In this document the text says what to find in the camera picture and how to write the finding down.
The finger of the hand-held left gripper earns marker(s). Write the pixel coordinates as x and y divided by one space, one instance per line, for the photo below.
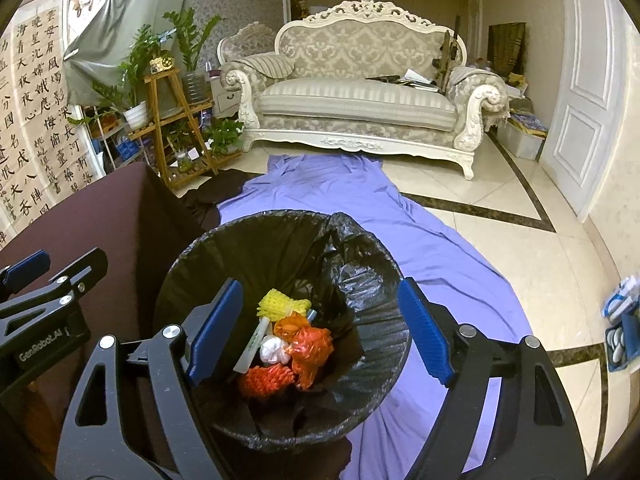
27 266
85 265

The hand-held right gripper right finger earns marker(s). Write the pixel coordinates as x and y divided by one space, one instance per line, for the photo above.
425 335

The dark brown wall hanging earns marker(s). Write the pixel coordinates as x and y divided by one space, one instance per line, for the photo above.
507 47

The orange plastic bag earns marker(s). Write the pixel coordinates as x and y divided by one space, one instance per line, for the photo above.
290 327

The white blue slipper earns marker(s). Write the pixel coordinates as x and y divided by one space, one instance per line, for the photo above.
620 300

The leafy green plant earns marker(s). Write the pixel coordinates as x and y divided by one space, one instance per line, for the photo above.
142 50

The dark brown cloth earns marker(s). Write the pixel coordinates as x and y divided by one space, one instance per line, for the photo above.
205 200

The grey curtain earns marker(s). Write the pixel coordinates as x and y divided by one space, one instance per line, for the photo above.
125 20

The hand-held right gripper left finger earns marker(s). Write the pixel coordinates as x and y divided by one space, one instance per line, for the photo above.
215 330

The white door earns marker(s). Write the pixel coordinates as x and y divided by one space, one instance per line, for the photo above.
585 85

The plant in white pot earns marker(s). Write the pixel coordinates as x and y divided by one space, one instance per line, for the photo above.
135 116

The red foam net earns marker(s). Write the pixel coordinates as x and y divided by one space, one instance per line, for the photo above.
265 380

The calligraphy scroll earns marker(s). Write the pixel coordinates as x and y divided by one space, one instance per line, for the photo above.
15 160
50 95

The papers on sofa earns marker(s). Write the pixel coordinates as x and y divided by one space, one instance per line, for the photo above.
410 79

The blue crate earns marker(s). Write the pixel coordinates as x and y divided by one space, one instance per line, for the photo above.
127 149

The ornate cream sofa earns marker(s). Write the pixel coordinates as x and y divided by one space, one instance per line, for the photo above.
360 100

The white tube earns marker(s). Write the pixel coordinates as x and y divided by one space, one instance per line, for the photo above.
250 347

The storage box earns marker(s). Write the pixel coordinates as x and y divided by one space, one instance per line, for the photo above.
522 137

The purple cloth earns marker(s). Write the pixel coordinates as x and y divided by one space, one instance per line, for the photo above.
350 195

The red plastic bag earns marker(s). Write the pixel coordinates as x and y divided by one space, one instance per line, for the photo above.
312 352

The low green plant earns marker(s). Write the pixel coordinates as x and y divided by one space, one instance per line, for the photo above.
225 135

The blue shoe basket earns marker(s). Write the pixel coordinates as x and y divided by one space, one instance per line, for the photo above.
620 345

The small gold ornament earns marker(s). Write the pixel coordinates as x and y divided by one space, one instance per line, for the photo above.
161 64

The wooden plant stand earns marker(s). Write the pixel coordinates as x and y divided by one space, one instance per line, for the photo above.
162 110

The white paper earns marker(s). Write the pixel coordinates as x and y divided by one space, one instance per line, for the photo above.
274 350

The tall glossy-leaf plant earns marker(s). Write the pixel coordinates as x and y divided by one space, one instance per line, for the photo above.
190 30

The striped pillow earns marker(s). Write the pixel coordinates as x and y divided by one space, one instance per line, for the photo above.
265 66

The ornate cream armchair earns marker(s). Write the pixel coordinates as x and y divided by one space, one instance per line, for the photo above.
245 42

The yellow foam net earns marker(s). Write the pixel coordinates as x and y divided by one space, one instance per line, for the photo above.
282 305

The wooden object on sofa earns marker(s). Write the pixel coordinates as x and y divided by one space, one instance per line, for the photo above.
447 55

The blue toothpaste tube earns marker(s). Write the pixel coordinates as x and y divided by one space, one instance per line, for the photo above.
312 316

